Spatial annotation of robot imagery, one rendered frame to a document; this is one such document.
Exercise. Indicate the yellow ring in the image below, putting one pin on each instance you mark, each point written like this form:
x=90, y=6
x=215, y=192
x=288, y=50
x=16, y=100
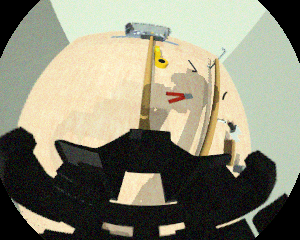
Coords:
x=161, y=63

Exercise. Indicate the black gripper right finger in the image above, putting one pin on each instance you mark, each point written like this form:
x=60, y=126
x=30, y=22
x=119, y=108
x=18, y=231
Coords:
x=184, y=167

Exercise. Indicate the red-handled pliers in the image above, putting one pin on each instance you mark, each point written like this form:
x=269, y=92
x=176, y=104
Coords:
x=182, y=96

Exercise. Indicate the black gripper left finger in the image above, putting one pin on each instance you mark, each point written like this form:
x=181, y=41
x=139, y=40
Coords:
x=109, y=160

